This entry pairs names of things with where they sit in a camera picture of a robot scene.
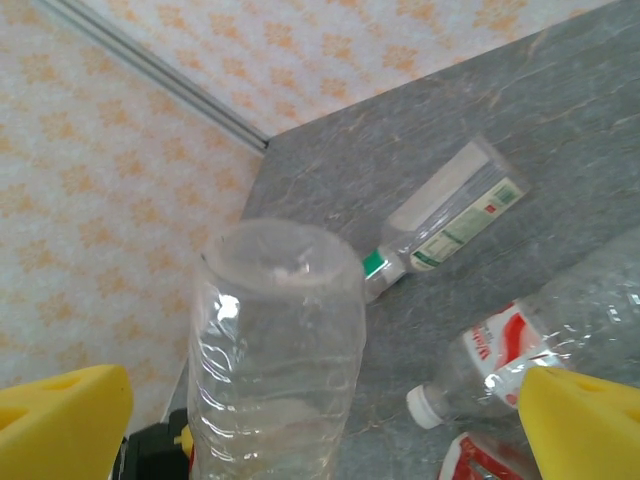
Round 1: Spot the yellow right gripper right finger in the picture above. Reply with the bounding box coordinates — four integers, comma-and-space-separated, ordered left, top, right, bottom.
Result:
517, 367, 640, 480

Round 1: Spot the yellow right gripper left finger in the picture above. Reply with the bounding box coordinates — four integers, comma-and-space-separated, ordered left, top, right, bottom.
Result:
0, 363, 135, 480

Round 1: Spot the aluminium frame post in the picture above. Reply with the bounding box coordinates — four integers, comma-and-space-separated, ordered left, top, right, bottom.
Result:
33, 0, 272, 152

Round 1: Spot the square clear bottle green label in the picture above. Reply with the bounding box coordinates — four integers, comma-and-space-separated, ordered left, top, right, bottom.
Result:
360, 133, 532, 304

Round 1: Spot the orange bottle red label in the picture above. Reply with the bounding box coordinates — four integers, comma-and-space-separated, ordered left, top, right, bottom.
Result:
438, 431, 544, 480

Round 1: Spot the clear ribbed bottle blue cap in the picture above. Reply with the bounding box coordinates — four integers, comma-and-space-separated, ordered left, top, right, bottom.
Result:
187, 218, 369, 480

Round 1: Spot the clear bottle red-white label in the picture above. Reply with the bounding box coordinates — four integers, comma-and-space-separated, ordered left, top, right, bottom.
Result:
405, 233, 640, 431

